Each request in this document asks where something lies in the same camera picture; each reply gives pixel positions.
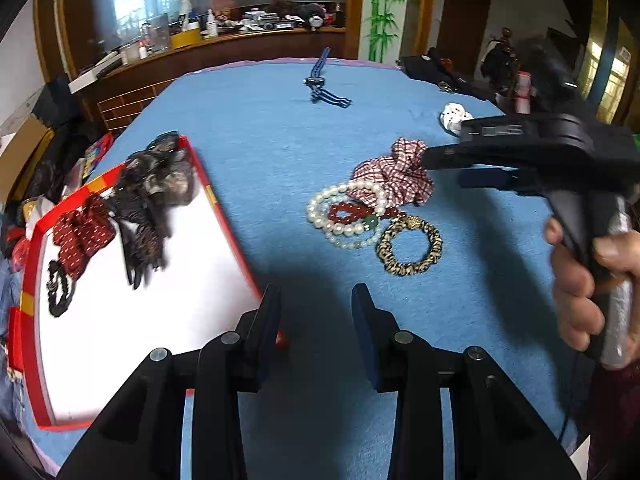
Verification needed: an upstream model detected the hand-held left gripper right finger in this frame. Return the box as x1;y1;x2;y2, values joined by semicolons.
351;283;583;480

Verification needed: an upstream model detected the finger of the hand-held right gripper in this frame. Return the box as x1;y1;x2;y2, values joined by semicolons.
460;167;523;192
422;141;526;171

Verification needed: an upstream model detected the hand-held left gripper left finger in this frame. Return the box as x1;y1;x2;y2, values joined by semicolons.
59;284;283;480

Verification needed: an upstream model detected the red plaid scrunchie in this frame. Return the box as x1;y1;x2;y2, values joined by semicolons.
350;137;435;207

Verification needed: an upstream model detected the red gift box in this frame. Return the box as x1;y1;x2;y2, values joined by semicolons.
7;135;290;431

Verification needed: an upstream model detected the black hair claw clip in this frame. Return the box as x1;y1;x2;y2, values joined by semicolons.
107;195;173;291

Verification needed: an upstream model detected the brown black organza scrunchie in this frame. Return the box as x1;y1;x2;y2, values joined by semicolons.
120;131;197;211

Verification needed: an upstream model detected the black satin scrunchie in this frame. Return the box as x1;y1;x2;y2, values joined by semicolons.
46;260;76;317

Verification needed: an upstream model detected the red polka dot scrunchie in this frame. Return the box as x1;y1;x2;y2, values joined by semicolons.
52;195;117;278

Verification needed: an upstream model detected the person's right hand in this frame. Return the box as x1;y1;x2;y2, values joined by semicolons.
544;215;640;353

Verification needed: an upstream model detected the white dotted scrunchie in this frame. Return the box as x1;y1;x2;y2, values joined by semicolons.
439;101;475;137

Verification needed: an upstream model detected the leopard print scrunchie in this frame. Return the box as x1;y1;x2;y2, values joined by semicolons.
375;215;444;277

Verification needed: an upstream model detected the black bag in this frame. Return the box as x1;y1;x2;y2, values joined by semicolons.
400;47;501;106

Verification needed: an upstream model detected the dark backpack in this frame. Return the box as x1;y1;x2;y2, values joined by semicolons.
480;27;521;91

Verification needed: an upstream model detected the blue plastic tool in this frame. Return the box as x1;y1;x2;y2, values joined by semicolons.
304;46;352;111

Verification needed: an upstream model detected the person's maroon clothing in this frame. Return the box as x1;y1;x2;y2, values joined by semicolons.
587;360;640;480

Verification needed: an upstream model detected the wooden counter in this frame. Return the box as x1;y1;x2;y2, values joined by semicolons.
65;25;351;136

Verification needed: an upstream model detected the yellow box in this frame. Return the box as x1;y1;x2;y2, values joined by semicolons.
170;29;202;50

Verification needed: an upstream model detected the cardboard box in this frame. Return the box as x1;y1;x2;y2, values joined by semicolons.
0;115;53;201

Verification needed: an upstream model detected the white flat box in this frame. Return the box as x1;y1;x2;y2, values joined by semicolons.
67;67;101;94

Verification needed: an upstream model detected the red bead bracelet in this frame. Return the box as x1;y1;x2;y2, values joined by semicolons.
327;201;408;233

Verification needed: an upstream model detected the white pearl bracelet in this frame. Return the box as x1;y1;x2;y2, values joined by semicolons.
306;180;388;251

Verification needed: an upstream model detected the green bamboo wall sticker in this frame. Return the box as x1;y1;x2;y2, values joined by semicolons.
367;0;406;61

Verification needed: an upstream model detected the black cable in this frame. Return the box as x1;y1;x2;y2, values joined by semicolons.
557;350;583;443

